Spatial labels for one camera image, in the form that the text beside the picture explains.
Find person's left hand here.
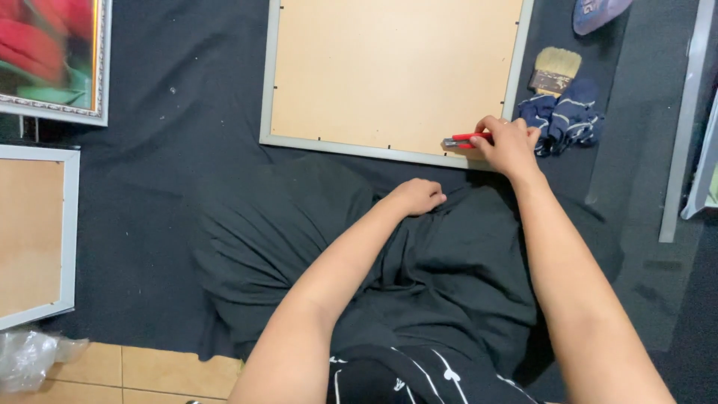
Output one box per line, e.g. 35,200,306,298
386,178,448,217

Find person's right hand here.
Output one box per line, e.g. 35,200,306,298
470,116,544,180

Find red utility knife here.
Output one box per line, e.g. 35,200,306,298
442,132,494,150

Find person's black trousers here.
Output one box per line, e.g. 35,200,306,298
190,156,625,388

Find navy striped cloth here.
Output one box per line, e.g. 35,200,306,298
516,78,606,157

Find wooden paint brush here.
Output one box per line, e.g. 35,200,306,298
528,46,583,97

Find person's black printed shirt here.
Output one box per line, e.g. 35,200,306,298
327,344,540,404

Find grey floor mat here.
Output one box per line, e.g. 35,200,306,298
583,0,718,404

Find blue slipper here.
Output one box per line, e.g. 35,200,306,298
572,0,634,37

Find black floor cloth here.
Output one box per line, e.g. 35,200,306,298
0,0,632,362

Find white framed picture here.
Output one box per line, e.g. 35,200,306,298
680,89,718,221

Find ornate framed red flower picture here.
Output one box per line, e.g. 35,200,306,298
0,0,113,128

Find clear plastic bag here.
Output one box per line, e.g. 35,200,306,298
0,329,90,394

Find large silver frame brown backing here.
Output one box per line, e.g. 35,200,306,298
259,0,535,171

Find long silver frame strip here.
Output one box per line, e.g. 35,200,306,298
659,0,718,244

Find small silver frame brown backing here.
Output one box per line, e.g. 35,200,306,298
0,144,82,331

